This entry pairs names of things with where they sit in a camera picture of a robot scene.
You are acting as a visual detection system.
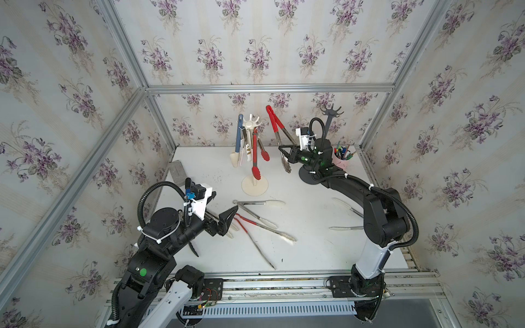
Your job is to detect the steel cream-tipped tongs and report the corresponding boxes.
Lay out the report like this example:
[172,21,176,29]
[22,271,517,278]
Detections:
[206,210,239,233]
[232,199,286,229]

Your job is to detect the blue handled cream tongs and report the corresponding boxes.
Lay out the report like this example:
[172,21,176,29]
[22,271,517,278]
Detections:
[230,113,243,168]

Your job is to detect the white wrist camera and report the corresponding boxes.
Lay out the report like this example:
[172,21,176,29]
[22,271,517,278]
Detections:
[183,183,214,226]
[295,127,317,151]

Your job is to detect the black steel tongs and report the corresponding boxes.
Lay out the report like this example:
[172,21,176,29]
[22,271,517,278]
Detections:
[188,242,200,258]

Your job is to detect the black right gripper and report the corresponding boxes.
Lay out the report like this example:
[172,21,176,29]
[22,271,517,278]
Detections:
[279,143,322,171]

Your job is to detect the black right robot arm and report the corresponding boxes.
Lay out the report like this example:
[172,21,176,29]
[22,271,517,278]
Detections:
[278,118,419,297]

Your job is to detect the red handled tongs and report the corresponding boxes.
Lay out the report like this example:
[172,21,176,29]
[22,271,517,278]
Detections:
[235,214,297,270]
[266,105,297,174]

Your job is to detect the red steel tongs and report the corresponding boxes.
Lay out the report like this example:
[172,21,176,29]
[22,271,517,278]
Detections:
[252,128,270,180]

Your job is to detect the white utensil rack stand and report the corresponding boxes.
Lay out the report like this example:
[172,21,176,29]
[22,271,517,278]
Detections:
[241,114,269,197]

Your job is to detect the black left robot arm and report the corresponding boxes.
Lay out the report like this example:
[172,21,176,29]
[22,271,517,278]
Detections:
[106,178,239,327]

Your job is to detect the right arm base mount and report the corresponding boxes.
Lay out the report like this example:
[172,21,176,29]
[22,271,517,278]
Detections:
[325,273,386,323]

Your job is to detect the pink pen cup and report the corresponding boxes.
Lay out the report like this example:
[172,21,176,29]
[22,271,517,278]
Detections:
[332,143,356,171]

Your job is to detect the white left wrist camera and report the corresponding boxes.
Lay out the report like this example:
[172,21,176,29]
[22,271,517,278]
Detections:
[183,183,214,226]

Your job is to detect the dark grey utensil rack stand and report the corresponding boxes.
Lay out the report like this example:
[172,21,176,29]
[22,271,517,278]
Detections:
[299,105,345,185]

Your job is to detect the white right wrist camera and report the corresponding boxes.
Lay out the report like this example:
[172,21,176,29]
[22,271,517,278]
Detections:
[295,127,317,151]

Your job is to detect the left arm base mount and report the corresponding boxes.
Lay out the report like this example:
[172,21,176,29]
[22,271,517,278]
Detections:
[176,278,224,327]

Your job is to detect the red handled tongs front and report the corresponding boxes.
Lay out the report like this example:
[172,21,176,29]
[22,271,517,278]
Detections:
[235,214,297,270]

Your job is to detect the grey stone block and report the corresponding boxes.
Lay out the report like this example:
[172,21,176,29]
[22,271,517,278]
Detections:
[168,160,188,187]

